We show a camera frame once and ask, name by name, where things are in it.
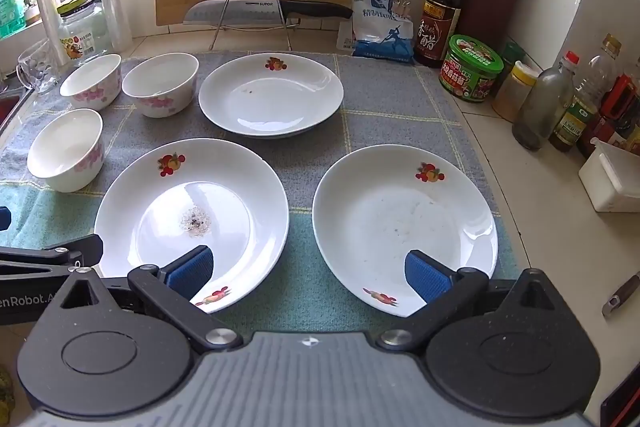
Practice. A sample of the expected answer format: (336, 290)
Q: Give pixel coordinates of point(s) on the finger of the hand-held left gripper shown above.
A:
(4, 219)
(75, 252)

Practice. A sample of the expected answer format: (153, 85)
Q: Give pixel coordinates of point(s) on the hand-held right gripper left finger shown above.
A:
(192, 272)

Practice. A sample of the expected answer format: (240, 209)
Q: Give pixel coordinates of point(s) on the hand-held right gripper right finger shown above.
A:
(425, 274)

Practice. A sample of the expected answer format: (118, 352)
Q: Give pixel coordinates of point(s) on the white fruit print plate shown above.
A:
(270, 97)
(380, 207)

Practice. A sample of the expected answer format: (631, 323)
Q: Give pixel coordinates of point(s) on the white plate with stained centre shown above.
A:
(165, 192)

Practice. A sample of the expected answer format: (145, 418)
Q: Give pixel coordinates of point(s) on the white pink flower bowl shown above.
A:
(160, 77)
(92, 77)
(62, 147)

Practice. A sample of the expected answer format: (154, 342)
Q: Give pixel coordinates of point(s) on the steel sink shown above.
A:
(10, 107)

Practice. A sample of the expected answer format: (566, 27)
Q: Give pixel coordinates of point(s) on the clear glass mug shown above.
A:
(37, 67)

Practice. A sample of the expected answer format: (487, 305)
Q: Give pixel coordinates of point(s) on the grey green checked mat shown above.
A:
(310, 157)

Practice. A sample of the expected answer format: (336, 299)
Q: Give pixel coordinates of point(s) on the yellow lid glass jar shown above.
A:
(82, 32)

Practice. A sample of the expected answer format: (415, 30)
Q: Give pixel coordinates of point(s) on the yellow cap spice jar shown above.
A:
(515, 92)

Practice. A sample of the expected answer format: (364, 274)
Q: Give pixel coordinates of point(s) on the red cap glass bottle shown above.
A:
(542, 107)

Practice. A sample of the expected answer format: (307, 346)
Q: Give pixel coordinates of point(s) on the white plastic box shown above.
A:
(610, 182)

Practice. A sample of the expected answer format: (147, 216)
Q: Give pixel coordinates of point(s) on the green lid sauce jar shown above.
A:
(470, 67)

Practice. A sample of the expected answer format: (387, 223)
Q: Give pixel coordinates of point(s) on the clear bottle green label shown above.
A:
(575, 122)

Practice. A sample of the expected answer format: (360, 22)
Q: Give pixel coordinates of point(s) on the green cap dark bottle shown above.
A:
(513, 54)

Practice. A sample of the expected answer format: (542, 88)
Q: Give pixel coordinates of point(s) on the dark vinegar bottle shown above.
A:
(440, 27)

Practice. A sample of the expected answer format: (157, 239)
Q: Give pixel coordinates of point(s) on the red label sauce bottle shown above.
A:
(612, 107)

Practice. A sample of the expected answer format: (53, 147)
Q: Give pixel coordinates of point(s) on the white blue salt bag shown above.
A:
(380, 22)

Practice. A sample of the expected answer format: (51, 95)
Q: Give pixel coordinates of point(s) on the metal binder clip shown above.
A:
(396, 2)
(406, 7)

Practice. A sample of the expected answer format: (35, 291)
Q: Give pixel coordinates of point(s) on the dark red knife block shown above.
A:
(492, 7)

